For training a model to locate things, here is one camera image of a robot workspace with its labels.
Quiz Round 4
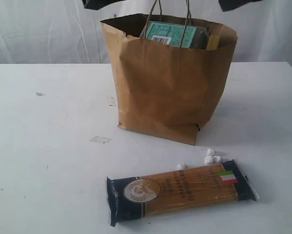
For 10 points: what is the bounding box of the clear jar with gold lid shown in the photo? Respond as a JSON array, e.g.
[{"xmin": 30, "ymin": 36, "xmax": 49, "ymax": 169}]
[{"xmin": 140, "ymin": 21, "xmax": 220, "ymax": 50}]

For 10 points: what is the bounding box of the white ball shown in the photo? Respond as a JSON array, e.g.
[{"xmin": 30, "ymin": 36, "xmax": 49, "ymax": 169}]
[
  {"xmin": 213, "ymin": 156, "xmax": 222, "ymax": 163},
  {"xmin": 206, "ymin": 148, "xmax": 216, "ymax": 156},
  {"xmin": 205, "ymin": 156, "xmax": 214, "ymax": 165},
  {"xmin": 177, "ymin": 163, "xmax": 186, "ymax": 170}
]

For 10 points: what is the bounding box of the spaghetti packet with Italian flag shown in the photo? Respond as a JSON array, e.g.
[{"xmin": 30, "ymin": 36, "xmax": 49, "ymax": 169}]
[{"xmin": 106, "ymin": 160, "xmax": 258, "ymax": 226}]

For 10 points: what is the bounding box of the brown paper shopping bag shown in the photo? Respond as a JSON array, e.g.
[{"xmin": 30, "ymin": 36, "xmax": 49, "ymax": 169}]
[{"xmin": 101, "ymin": 13, "xmax": 237, "ymax": 145}]

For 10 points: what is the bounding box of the white backdrop curtain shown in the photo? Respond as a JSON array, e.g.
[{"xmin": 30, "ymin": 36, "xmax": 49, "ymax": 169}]
[{"xmin": 0, "ymin": 0, "xmax": 292, "ymax": 66}]

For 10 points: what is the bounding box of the clear tape scrap on table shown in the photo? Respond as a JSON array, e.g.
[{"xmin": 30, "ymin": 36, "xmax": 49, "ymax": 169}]
[{"xmin": 90, "ymin": 136, "xmax": 112, "ymax": 144}]

